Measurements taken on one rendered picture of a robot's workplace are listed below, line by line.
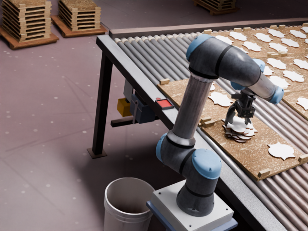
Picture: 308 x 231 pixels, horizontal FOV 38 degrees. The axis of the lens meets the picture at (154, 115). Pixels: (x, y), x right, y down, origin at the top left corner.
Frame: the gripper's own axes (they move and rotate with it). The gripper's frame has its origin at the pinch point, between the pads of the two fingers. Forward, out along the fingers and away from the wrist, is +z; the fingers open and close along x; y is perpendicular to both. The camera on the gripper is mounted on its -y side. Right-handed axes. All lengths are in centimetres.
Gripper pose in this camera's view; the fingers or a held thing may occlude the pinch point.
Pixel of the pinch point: (235, 123)
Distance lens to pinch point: 221.9
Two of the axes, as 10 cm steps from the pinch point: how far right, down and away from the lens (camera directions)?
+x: 9.6, 0.1, 2.7
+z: -1.6, 8.2, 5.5
